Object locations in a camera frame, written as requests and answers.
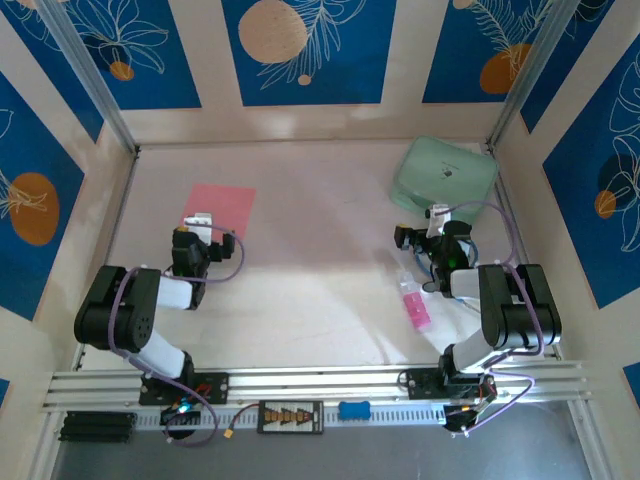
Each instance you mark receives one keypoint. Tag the mint green zip pouch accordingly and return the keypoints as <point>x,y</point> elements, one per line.
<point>445,170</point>

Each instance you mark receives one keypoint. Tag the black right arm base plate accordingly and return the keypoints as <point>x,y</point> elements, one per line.
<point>417,384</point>

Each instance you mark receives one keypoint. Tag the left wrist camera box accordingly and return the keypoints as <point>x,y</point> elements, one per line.
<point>197,219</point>

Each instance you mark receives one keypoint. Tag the aluminium frame post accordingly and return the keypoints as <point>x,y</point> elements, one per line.
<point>530,75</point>
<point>85,70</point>

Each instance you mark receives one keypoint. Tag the black power distribution board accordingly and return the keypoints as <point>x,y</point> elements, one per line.
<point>290,416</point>

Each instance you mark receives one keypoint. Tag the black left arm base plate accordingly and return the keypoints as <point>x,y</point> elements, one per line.
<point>220,387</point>

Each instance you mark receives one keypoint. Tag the black ribbed block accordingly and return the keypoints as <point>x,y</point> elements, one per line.
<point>95,427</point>

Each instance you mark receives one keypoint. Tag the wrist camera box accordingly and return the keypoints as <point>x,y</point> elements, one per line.
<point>439,215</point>
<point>197,219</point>

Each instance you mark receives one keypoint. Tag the aluminium table side rail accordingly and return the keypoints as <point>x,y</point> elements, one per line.
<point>505,200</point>
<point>121,210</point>

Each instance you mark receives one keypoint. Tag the aluminium mounting rail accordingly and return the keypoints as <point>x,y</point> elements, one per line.
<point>320,382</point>

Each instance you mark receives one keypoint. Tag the blue bone-shaped block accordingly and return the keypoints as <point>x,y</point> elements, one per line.
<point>354,411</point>

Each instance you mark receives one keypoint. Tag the pink cloth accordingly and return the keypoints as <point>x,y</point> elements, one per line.
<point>225,202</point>

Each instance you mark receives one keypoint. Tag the grey metal base plate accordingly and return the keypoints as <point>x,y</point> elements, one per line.
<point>350,455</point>

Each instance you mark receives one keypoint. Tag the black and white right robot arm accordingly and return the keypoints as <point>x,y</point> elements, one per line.
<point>515,310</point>

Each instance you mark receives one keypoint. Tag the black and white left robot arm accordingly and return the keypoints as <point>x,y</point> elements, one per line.
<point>125,310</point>

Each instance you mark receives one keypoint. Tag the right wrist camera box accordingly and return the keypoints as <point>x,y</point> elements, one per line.
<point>439,215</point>

